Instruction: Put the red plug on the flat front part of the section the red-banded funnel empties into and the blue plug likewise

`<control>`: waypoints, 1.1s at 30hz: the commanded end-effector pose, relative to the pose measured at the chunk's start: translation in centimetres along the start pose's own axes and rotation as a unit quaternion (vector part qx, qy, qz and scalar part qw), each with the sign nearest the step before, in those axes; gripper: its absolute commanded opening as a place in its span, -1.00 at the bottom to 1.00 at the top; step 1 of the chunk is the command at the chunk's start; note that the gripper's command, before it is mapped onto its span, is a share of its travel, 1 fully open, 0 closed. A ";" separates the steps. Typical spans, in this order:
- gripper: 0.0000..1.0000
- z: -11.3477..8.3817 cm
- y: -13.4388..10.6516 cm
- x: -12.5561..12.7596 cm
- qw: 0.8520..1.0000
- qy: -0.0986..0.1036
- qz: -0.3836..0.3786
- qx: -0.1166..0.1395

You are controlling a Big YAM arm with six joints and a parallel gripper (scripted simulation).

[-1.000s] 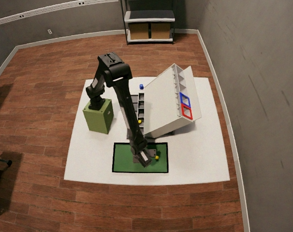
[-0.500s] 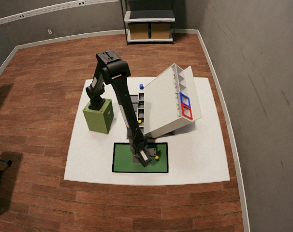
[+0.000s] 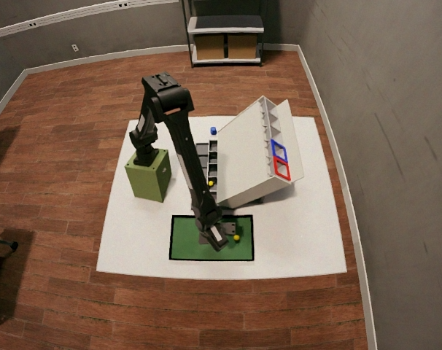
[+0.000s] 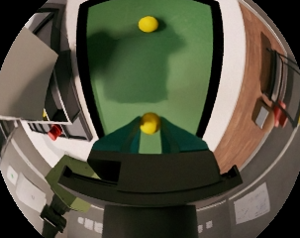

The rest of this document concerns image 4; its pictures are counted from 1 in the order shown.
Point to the large white panel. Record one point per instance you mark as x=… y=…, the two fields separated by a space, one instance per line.
x=34 y=78

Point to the red plug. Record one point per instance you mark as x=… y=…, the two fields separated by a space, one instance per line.
x=54 y=131

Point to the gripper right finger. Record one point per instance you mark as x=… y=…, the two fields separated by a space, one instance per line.
x=174 y=139

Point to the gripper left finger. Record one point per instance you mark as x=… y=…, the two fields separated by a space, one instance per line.
x=122 y=139

